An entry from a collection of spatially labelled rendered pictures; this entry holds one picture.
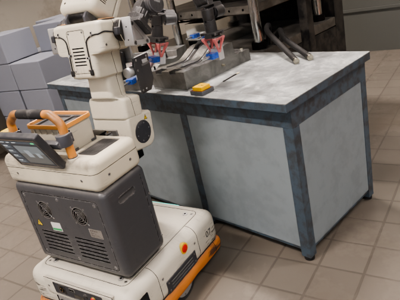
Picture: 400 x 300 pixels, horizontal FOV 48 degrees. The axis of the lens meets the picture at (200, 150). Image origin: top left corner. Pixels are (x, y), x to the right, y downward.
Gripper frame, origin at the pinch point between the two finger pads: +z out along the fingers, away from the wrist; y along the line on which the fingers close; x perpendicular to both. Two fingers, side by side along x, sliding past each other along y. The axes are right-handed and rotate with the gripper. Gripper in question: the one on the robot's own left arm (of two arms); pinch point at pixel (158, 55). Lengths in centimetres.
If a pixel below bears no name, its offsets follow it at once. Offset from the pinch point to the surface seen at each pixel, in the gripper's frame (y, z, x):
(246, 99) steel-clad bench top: -62, 9, 5
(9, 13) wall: 293, 6, -51
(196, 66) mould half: -19.3, 4.4, -8.0
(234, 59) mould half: -19.5, 5.0, -36.8
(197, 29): 50, 0, -78
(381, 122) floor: -51, 65, -167
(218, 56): -30.9, -2.0, -11.7
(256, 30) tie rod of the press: -5, -5, -73
